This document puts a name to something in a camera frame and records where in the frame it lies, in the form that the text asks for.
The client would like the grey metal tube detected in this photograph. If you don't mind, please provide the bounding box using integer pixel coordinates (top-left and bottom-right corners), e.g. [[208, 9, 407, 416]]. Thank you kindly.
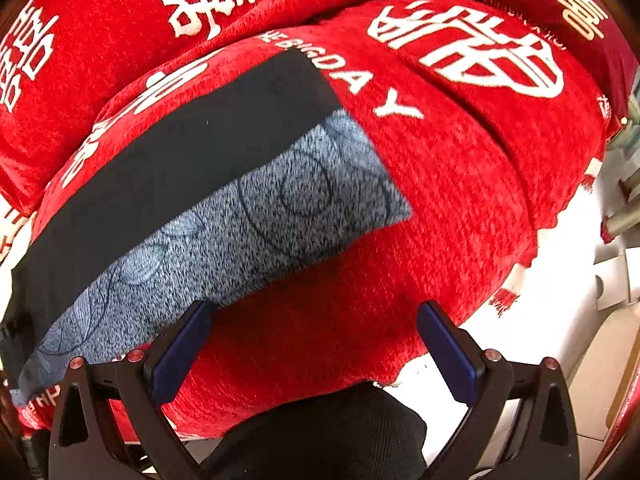
[[601, 204, 640, 244]]

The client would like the person's leg in black clothing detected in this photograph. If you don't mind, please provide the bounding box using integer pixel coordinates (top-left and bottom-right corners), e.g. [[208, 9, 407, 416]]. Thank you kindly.
[[200, 382, 428, 480]]

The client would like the red printed blanket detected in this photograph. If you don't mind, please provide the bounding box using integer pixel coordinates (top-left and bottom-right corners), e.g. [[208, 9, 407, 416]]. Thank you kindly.
[[15, 0, 608, 441]]

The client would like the white cloth red print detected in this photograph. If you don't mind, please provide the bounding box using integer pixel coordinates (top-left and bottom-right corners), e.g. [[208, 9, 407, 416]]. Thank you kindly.
[[0, 204, 40, 267]]

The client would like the red printed pillow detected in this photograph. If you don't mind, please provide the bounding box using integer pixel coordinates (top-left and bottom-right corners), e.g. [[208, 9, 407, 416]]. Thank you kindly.
[[0, 0, 448, 216]]

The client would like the dark red pillow gold print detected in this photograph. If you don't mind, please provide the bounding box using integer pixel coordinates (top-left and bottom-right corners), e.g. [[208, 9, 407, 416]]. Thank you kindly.
[[440, 0, 640, 141]]

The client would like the white bed sheet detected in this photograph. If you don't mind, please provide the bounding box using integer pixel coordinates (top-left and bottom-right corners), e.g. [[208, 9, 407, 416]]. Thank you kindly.
[[385, 160, 631, 480]]

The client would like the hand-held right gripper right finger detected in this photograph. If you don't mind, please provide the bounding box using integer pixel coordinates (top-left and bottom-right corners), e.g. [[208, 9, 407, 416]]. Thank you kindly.
[[417, 301, 581, 480]]

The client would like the red round rim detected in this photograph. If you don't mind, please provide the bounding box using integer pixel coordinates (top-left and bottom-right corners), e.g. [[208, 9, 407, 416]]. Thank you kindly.
[[587, 387, 640, 480]]

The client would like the black pants grey lining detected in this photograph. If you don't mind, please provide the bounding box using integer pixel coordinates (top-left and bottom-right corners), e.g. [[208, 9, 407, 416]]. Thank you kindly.
[[0, 50, 413, 406]]

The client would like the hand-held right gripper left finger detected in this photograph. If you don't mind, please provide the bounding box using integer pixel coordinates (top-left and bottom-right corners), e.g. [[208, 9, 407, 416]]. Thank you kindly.
[[48, 300, 216, 480]]

